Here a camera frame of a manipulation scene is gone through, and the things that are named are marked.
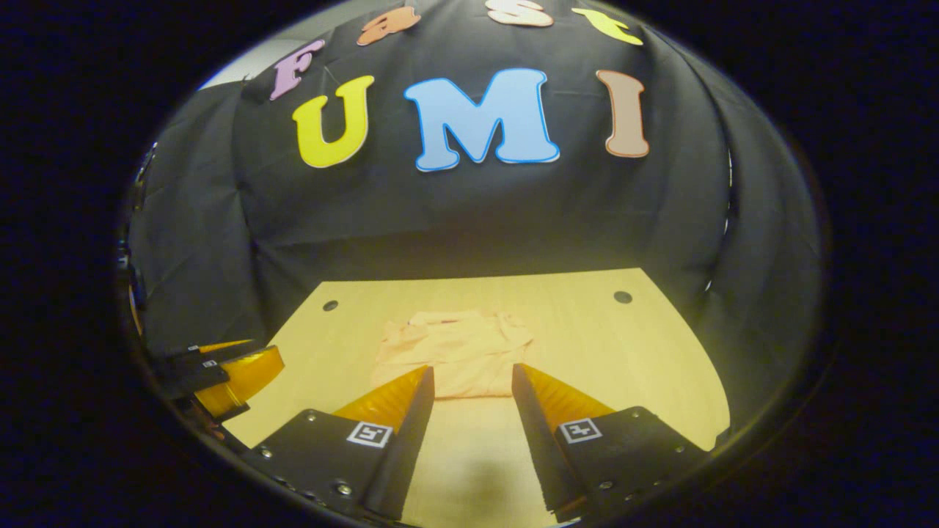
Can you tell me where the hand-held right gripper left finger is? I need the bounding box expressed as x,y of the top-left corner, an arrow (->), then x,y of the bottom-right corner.
242,365 -> 436,523

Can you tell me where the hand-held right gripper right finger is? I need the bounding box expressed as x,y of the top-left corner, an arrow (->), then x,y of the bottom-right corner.
511,362 -> 711,523

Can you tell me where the orange collared T-shirt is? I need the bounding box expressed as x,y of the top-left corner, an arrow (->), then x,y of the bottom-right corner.
370,309 -> 535,400

